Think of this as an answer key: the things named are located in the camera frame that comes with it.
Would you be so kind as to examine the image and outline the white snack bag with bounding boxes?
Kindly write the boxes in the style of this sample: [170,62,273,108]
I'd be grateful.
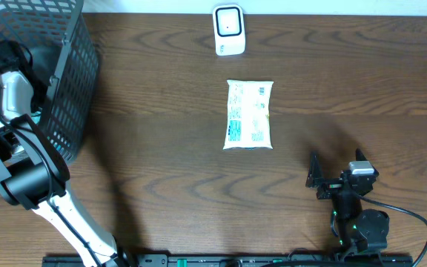
[223,79,274,150]

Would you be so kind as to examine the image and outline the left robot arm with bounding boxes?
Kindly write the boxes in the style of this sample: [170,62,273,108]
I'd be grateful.
[0,40,136,266]

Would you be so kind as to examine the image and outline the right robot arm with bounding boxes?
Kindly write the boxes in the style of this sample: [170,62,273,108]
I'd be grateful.
[305,149,389,261]

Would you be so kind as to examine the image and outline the white barcode scanner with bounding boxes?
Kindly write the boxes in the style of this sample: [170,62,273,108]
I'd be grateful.
[212,4,246,56]

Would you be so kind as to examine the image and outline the grey plastic mesh basket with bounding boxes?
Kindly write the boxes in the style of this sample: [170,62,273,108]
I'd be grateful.
[0,0,99,164]

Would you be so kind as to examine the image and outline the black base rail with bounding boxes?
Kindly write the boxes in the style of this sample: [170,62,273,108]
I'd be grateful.
[42,253,414,267]

